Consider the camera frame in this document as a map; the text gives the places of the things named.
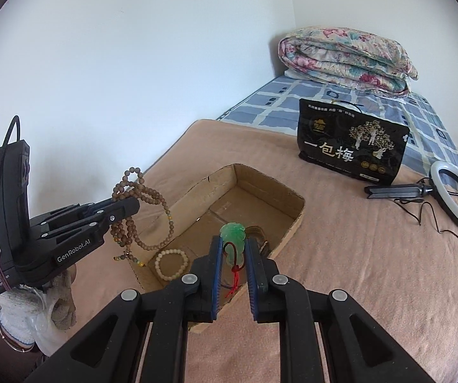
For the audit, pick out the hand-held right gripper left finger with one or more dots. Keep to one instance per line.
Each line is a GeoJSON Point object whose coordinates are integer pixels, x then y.
{"type": "Point", "coordinates": [215, 283]}

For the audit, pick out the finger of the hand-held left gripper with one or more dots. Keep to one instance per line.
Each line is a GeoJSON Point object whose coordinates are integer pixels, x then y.
{"type": "Point", "coordinates": [93, 209]}
{"type": "Point", "coordinates": [81, 229]}

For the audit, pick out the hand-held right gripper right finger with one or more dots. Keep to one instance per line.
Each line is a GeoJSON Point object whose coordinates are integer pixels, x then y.
{"type": "Point", "coordinates": [253, 283]}

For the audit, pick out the cardboard box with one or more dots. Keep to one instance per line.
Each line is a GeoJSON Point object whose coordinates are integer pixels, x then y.
{"type": "Point", "coordinates": [253, 191]}

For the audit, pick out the person's left hand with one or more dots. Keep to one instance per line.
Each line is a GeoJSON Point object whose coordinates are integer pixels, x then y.
{"type": "Point", "coordinates": [17, 307]}

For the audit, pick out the pink blanket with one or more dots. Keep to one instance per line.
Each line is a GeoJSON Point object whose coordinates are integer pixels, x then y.
{"type": "Point", "coordinates": [372, 267]}

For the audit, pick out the black printed snack bag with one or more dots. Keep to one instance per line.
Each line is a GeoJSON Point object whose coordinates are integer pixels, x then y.
{"type": "Point", "coordinates": [332, 147]}

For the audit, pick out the black folded tripod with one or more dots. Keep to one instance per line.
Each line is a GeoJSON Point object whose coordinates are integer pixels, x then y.
{"type": "Point", "coordinates": [392, 191]}

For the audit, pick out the blue checked mattress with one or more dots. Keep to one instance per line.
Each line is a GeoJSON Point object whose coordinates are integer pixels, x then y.
{"type": "Point", "coordinates": [277, 103]}

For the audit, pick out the folded floral quilt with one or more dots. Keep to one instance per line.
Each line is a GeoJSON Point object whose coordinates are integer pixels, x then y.
{"type": "Point", "coordinates": [344, 56]}

